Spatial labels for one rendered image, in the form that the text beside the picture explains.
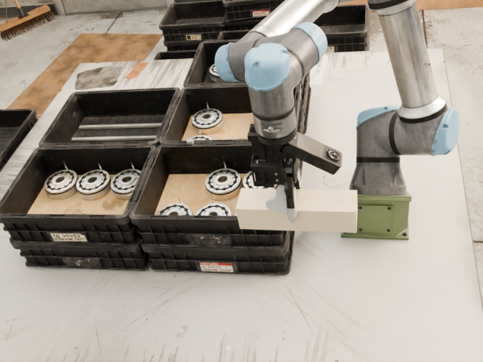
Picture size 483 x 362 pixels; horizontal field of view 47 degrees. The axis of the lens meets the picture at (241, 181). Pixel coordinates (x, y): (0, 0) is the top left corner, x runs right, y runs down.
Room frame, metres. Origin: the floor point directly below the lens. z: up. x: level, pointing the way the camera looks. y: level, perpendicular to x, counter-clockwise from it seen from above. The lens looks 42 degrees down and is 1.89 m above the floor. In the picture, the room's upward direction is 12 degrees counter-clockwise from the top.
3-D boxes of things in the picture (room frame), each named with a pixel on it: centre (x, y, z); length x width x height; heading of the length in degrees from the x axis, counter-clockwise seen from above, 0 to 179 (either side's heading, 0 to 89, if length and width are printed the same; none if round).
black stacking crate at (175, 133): (1.39, -0.02, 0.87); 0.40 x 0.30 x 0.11; 73
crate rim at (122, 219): (1.22, 0.45, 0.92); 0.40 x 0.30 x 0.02; 73
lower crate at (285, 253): (1.11, 0.07, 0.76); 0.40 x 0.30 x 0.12; 73
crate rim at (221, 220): (1.11, 0.07, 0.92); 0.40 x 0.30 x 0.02; 73
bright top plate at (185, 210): (1.07, 0.20, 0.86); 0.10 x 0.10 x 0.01
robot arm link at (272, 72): (0.80, -0.08, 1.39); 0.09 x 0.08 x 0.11; 139
